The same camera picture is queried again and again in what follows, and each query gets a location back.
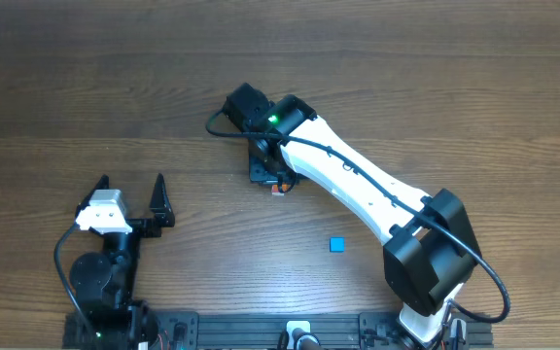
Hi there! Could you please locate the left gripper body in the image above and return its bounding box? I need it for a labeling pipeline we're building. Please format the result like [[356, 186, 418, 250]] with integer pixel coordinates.
[[127, 217, 165, 239]]

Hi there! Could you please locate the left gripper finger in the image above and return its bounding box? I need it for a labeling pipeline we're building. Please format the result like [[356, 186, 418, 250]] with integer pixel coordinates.
[[148, 172, 176, 228], [75, 174, 111, 218]]

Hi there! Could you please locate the black cable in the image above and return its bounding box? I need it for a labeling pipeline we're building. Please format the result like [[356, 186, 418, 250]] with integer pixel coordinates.
[[52, 222, 98, 337], [204, 109, 512, 326]]

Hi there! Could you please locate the mounting rail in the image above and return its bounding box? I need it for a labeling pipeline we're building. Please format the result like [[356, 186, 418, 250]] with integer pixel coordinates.
[[62, 310, 496, 350]]

